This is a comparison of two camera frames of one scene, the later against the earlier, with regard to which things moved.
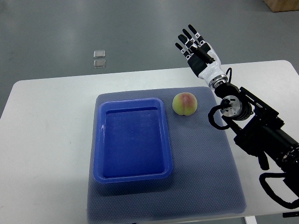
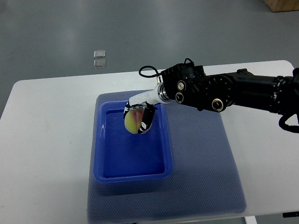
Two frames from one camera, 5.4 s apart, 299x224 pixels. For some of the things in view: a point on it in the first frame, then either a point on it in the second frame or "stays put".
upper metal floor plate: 99,53 stays put
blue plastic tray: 131,140 stays put
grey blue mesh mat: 204,181 stays put
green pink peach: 185,103 to 133,119
